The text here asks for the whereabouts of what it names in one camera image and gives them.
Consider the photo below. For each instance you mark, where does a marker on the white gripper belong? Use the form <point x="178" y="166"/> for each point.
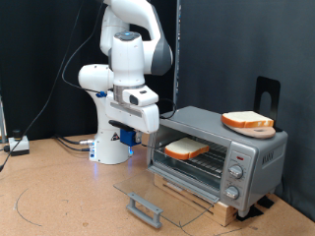
<point x="144" y="114"/>

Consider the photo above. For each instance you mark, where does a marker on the white bread slice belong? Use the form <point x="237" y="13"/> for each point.
<point x="185" y="147"/>
<point x="246" y="118"/>

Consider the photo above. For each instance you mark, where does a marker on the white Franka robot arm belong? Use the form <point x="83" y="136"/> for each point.
<point x="98" y="78"/>

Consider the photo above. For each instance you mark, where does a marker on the silver oven knob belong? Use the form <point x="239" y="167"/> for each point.
<point x="232" y="192"/>
<point x="236" y="171"/>

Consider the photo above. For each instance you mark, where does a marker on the silver toaster oven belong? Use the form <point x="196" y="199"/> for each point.
<point x="262" y="154"/>

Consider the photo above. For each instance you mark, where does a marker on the vertical aluminium pole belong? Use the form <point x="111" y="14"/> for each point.
<point x="177" y="49"/>

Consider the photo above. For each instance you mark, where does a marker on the slatted wooden block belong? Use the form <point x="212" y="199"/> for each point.
<point x="226" y="213"/>

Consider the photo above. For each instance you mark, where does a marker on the emergency stop button box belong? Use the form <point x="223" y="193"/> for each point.
<point x="19" y="146"/>

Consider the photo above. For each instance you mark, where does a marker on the small wooden cutting board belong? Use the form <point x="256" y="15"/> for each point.
<point x="259" y="132"/>

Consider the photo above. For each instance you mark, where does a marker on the black foam pad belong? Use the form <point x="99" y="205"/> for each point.
<point x="251" y="213"/>
<point x="265" y="201"/>

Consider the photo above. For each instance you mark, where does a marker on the black metal bookend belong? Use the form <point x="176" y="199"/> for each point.
<point x="266" y="86"/>

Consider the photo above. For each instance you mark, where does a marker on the black curtain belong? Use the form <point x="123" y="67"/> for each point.
<point x="32" y="49"/>

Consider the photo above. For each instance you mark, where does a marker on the grey curtain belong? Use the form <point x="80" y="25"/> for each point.
<point x="246" y="42"/>

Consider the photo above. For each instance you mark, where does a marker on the thin metal stand post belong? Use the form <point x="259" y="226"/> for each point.
<point x="2" y="121"/>

